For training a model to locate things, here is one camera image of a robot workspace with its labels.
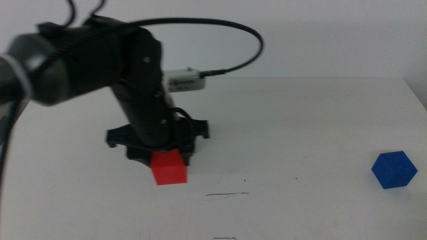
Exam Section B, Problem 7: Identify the thin black gripper wire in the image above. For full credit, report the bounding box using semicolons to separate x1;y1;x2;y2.
171;107;196;151

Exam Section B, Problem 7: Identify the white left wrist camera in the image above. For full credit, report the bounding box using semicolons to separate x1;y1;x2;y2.
163;67;207;93

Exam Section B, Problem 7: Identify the blue cube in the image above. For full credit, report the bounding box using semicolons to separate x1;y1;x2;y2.
371;150;418;190

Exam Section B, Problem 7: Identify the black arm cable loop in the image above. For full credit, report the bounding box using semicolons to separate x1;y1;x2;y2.
63;0;107;26

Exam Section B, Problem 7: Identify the red cube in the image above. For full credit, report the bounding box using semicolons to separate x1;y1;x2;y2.
149;149;188;186

